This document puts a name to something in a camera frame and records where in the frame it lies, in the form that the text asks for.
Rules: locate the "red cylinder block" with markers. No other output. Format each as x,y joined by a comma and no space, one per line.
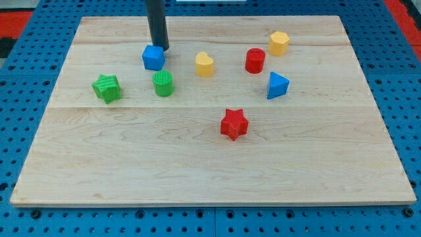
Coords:
254,63

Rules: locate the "green star block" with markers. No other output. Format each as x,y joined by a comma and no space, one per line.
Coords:
107,87

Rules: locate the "light wooden board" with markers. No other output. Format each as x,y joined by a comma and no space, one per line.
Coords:
323,143

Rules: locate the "blue triangle block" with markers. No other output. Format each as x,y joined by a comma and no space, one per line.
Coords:
277,85

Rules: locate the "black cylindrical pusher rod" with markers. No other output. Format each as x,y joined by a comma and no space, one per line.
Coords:
157,23

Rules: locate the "red star block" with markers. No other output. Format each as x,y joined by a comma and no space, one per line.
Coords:
234,124

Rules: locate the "green cylinder block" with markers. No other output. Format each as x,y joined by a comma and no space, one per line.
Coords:
163,83

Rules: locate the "blue cube block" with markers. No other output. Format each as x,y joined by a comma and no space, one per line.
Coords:
153,58

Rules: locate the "yellow hexagon block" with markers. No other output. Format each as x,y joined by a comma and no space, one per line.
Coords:
278,43

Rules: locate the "yellow heart block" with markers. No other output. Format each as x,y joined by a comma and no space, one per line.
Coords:
204,65

